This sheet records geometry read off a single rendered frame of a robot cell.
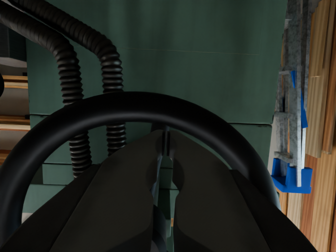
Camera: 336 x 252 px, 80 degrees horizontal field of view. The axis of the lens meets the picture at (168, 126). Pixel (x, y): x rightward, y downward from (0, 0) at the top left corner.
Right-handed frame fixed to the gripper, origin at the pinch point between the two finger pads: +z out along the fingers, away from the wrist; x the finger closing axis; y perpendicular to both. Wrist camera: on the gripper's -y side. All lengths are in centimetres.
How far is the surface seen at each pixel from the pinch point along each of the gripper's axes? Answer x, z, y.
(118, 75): -5.6, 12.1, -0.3
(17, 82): -177, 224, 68
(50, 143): -10.1, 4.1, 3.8
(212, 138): 4.1, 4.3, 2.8
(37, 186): -23.5, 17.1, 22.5
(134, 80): -5.8, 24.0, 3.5
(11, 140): -222, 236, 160
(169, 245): 3, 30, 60
